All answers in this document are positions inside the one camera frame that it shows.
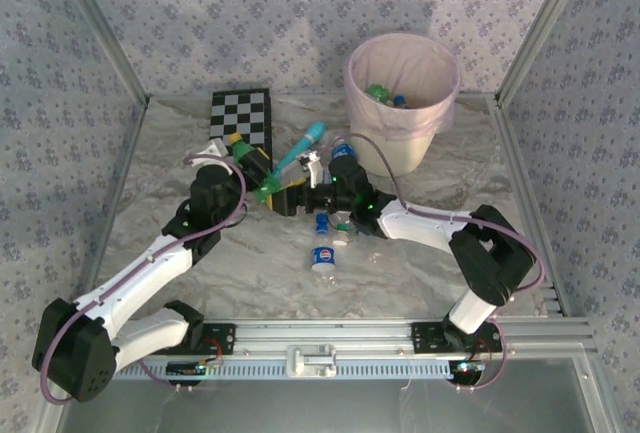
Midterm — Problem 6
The clear plastic bottle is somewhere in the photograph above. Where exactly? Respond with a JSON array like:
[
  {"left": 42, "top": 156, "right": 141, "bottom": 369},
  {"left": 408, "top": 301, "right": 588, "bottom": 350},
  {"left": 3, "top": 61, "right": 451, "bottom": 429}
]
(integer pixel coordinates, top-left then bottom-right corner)
[{"left": 264, "top": 156, "right": 314, "bottom": 212}]

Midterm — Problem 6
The green bottle with yellow cap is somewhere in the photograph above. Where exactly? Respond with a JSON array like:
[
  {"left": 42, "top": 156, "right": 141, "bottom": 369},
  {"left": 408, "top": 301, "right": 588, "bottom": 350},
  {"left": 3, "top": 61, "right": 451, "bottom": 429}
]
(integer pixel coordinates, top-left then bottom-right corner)
[
  {"left": 227, "top": 132, "right": 282, "bottom": 204},
  {"left": 364, "top": 82, "right": 396, "bottom": 107}
]

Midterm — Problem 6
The small blue label water bottle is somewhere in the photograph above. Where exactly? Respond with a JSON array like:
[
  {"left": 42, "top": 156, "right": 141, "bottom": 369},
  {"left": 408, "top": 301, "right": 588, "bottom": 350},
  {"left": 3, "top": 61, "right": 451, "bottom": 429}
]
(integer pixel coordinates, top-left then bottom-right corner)
[{"left": 329, "top": 141, "right": 358, "bottom": 162}]

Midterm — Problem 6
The clear bottle blue Pepsi label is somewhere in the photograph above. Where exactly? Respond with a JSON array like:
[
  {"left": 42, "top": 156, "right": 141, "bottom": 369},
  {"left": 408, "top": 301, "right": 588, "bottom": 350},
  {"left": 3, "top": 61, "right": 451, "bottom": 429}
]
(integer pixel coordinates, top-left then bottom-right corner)
[{"left": 309, "top": 245, "right": 339, "bottom": 287}]

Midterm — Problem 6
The white waste bin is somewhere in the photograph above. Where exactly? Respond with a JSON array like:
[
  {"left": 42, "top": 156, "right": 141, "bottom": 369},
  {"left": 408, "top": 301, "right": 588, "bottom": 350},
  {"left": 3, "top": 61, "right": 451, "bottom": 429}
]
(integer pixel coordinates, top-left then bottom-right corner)
[{"left": 349, "top": 117, "right": 435, "bottom": 178}]

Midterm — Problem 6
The pink plastic bin liner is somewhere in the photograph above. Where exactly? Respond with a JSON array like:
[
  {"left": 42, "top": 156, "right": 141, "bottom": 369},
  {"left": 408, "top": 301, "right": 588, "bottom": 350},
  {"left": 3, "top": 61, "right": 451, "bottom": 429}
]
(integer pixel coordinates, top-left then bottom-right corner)
[{"left": 344, "top": 34, "right": 461, "bottom": 138}]

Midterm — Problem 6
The black grey chessboard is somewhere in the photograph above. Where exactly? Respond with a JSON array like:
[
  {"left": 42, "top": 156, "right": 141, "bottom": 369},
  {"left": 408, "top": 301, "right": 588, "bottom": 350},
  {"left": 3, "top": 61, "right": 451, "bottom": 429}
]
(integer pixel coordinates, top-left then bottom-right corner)
[{"left": 207, "top": 87, "right": 275, "bottom": 174}]

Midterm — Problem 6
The blue toy microphone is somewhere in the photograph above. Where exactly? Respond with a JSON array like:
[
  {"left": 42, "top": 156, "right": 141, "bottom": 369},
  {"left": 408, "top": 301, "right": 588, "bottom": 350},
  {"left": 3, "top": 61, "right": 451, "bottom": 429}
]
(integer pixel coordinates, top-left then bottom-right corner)
[{"left": 271, "top": 121, "right": 327, "bottom": 180}]

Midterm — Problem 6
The small circuit board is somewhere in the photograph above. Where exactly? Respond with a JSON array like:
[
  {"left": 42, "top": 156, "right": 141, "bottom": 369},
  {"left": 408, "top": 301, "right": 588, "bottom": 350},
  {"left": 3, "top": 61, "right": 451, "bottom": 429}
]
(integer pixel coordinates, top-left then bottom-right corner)
[
  {"left": 451, "top": 360, "right": 487, "bottom": 377},
  {"left": 167, "top": 360, "right": 210, "bottom": 377}
]

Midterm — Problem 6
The grey metal front panel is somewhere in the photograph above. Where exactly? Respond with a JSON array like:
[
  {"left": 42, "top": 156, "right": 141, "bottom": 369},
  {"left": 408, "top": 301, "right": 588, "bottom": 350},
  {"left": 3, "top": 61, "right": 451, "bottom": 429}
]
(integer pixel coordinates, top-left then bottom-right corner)
[{"left": 59, "top": 357, "right": 601, "bottom": 433}]

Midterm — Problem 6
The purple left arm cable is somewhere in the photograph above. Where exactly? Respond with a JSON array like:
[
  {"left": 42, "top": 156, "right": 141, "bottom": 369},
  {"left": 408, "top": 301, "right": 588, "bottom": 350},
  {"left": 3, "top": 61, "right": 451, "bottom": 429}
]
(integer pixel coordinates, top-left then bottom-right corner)
[{"left": 39, "top": 152, "right": 249, "bottom": 404}]

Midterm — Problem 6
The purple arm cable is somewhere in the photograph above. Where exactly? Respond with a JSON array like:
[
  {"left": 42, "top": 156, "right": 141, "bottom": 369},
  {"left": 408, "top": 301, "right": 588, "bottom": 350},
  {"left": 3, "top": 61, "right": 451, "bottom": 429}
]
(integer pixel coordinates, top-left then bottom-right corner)
[
  {"left": 319, "top": 132, "right": 546, "bottom": 394},
  {"left": 39, "top": 152, "right": 249, "bottom": 404}
]

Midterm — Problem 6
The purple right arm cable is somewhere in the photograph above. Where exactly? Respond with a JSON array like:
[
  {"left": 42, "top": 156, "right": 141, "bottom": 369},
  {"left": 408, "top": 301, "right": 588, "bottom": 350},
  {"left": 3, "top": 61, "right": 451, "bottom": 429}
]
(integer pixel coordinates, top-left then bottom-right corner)
[{"left": 319, "top": 132, "right": 546, "bottom": 394}]

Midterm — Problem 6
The aluminium side rail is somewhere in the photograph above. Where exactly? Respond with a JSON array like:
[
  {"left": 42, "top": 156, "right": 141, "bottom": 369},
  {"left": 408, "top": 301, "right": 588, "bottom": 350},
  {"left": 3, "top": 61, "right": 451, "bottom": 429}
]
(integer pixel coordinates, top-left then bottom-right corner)
[
  {"left": 492, "top": 94, "right": 569, "bottom": 317},
  {"left": 47, "top": 97, "right": 151, "bottom": 433}
]

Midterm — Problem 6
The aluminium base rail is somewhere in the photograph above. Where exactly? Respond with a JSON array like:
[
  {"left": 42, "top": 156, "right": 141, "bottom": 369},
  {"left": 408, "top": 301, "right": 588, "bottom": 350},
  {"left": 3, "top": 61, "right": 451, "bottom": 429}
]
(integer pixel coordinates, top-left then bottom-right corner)
[{"left": 199, "top": 319, "right": 595, "bottom": 356}]

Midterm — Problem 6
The silver latch bracket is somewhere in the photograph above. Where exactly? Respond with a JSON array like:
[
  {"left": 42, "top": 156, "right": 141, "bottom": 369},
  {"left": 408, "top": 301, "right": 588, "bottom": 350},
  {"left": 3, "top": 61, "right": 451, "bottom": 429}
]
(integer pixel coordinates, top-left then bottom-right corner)
[{"left": 285, "top": 344, "right": 337, "bottom": 379}]

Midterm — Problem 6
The slotted grey cable tray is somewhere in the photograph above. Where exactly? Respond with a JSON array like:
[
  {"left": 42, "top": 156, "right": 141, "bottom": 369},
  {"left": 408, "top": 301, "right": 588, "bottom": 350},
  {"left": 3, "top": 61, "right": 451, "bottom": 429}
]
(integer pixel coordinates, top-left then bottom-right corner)
[{"left": 112, "top": 355, "right": 464, "bottom": 380}]

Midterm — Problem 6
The aluminium frame post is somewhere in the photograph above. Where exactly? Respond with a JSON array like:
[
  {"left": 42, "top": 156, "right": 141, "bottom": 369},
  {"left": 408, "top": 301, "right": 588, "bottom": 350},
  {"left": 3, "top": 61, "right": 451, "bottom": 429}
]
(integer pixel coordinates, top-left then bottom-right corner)
[
  {"left": 47, "top": 0, "right": 152, "bottom": 107},
  {"left": 494, "top": 0, "right": 599, "bottom": 107}
]

